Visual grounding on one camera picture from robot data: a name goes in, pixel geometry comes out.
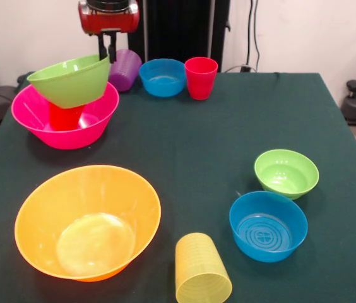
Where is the black hanging cable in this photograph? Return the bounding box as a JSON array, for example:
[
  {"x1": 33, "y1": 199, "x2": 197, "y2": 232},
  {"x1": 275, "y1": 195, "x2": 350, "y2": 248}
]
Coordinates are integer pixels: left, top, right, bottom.
[{"x1": 246, "y1": 0, "x2": 263, "y2": 72}]

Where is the purple plastic cup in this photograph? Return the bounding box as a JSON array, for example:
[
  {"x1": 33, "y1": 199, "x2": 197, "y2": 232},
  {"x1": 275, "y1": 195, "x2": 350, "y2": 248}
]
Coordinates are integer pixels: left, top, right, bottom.
[{"x1": 108, "y1": 49, "x2": 143, "y2": 92}]

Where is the crimson pink plastic cup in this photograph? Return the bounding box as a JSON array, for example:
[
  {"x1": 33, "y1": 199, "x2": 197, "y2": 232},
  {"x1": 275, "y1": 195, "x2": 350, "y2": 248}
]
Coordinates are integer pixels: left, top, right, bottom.
[{"x1": 184, "y1": 56, "x2": 219, "y2": 101}]

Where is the blue plastic bowl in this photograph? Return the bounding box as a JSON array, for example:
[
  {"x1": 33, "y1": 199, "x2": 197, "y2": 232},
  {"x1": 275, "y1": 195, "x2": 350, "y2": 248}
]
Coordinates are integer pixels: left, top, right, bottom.
[
  {"x1": 228, "y1": 191, "x2": 309, "y2": 263},
  {"x1": 138, "y1": 58, "x2": 187, "y2": 98}
]

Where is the large pink plastic bowl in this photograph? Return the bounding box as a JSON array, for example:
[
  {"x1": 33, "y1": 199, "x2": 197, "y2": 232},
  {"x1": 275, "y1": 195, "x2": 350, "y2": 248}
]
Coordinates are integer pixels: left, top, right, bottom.
[{"x1": 11, "y1": 81, "x2": 121, "y2": 150}]

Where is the yellow plastic cup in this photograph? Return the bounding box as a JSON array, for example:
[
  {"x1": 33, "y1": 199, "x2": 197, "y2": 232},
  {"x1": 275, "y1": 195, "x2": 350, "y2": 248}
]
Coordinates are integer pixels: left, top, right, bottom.
[{"x1": 174, "y1": 232, "x2": 233, "y2": 303}]

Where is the red plastic cup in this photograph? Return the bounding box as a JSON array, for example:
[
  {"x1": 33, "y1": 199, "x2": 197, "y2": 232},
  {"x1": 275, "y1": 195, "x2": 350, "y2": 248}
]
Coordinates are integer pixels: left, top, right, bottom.
[{"x1": 48, "y1": 102, "x2": 87, "y2": 132}]

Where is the small green plastic bowl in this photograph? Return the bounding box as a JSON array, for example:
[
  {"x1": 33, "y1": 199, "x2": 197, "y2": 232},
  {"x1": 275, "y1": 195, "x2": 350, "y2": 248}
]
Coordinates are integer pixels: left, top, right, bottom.
[{"x1": 254, "y1": 148, "x2": 320, "y2": 201}]

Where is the large green plastic bowl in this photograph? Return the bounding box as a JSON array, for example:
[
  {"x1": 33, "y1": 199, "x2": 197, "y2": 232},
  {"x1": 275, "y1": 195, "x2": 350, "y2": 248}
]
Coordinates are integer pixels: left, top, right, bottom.
[{"x1": 26, "y1": 54, "x2": 111, "y2": 110}]

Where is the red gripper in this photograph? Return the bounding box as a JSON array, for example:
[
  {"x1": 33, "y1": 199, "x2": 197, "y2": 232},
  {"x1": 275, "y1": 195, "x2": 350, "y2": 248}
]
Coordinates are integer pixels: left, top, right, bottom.
[{"x1": 77, "y1": 0, "x2": 141, "y2": 64}]

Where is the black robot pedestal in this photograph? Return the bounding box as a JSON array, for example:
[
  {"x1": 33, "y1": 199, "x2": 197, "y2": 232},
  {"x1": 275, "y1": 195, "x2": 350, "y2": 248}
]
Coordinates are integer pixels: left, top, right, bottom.
[{"x1": 127, "y1": 0, "x2": 232, "y2": 73}]

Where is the dark green table cloth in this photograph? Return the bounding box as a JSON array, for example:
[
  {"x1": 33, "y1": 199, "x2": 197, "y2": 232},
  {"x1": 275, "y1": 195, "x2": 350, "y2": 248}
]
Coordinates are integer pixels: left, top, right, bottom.
[{"x1": 0, "y1": 71, "x2": 356, "y2": 303}]

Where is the orange plastic bowl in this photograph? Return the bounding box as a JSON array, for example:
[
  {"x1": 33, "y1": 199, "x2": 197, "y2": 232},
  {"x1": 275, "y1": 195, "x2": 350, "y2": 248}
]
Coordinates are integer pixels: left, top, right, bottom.
[{"x1": 14, "y1": 164, "x2": 162, "y2": 283}]

